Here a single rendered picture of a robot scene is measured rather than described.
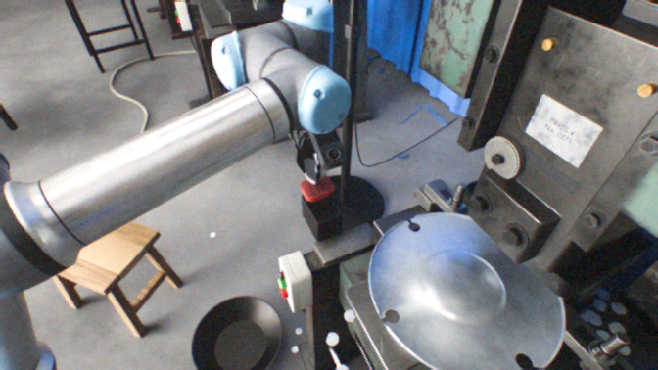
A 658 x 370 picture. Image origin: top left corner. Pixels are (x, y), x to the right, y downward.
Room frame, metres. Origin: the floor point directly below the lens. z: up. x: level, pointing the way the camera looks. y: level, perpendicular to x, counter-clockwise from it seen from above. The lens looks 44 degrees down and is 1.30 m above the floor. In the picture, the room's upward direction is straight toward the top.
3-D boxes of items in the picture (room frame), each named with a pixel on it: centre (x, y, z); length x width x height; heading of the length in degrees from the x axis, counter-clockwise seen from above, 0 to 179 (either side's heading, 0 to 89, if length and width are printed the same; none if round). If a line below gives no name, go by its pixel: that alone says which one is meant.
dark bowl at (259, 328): (0.53, 0.30, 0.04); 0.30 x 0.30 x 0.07
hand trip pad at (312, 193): (0.56, 0.02, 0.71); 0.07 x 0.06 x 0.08; 115
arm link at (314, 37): (0.58, 0.03, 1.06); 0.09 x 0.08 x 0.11; 129
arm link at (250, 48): (0.51, 0.09, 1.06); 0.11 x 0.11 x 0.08; 39
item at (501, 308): (0.31, -0.21, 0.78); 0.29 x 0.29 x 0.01
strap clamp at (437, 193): (0.51, -0.26, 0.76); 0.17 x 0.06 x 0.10; 25
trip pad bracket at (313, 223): (0.55, 0.01, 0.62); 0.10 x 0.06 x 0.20; 25
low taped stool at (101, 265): (0.73, 0.76, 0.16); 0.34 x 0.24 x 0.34; 68
